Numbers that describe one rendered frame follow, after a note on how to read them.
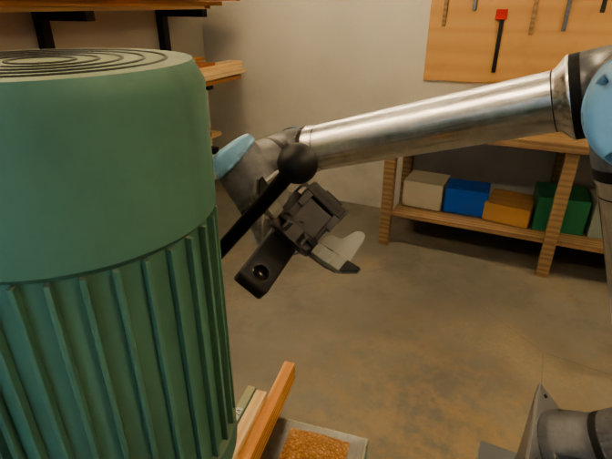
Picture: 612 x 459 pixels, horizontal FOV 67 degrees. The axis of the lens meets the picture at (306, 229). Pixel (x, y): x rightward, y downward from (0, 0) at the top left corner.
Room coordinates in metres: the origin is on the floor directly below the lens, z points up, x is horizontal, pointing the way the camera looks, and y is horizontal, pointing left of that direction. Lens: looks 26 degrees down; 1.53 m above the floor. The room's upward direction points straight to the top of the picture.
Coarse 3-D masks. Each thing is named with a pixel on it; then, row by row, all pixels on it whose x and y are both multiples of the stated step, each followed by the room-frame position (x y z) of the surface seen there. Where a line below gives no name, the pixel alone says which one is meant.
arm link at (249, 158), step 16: (240, 144) 0.75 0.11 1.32; (256, 144) 0.78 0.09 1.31; (272, 144) 0.81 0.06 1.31; (224, 160) 0.74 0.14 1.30; (240, 160) 0.74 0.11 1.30; (256, 160) 0.75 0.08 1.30; (272, 160) 0.78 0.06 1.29; (224, 176) 0.74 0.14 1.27; (240, 176) 0.73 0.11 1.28; (256, 176) 0.73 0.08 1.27; (240, 192) 0.72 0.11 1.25; (240, 208) 0.72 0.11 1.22
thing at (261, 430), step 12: (288, 372) 0.62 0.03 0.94; (276, 384) 0.60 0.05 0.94; (288, 384) 0.61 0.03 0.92; (276, 396) 0.57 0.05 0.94; (264, 408) 0.54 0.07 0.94; (276, 408) 0.55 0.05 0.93; (264, 420) 0.52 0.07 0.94; (276, 420) 0.55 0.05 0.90; (252, 432) 0.50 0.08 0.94; (264, 432) 0.50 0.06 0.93; (252, 444) 0.48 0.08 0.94; (264, 444) 0.50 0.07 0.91; (240, 456) 0.46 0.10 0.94; (252, 456) 0.46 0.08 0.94
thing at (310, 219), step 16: (304, 192) 0.57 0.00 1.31; (320, 192) 0.56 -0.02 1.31; (288, 208) 0.57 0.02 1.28; (304, 208) 0.55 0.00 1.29; (320, 208) 0.55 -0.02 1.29; (336, 208) 0.55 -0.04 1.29; (272, 224) 0.54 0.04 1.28; (288, 224) 0.53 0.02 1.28; (304, 224) 0.54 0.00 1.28; (320, 224) 0.54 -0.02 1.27; (336, 224) 0.54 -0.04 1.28; (288, 240) 0.55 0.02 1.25; (304, 240) 0.52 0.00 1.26
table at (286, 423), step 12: (288, 420) 0.56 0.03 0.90; (276, 432) 0.53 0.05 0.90; (288, 432) 0.53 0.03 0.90; (324, 432) 0.53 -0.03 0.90; (336, 432) 0.53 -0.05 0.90; (276, 444) 0.51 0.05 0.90; (360, 444) 0.51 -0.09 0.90; (264, 456) 0.49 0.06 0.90; (276, 456) 0.49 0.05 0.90; (348, 456) 0.49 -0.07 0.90; (360, 456) 0.49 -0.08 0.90
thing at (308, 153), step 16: (304, 144) 0.37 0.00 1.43; (288, 160) 0.36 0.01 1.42; (304, 160) 0.36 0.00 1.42; (288, 176) 0.36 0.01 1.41; (304, 176) 0.36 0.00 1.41; (272, 192) 0.37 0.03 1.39; (256, 208) 0.38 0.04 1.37; (240, 224) 0.38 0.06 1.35; (224, 240) 0.39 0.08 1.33; (224, 256) 0.39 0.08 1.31
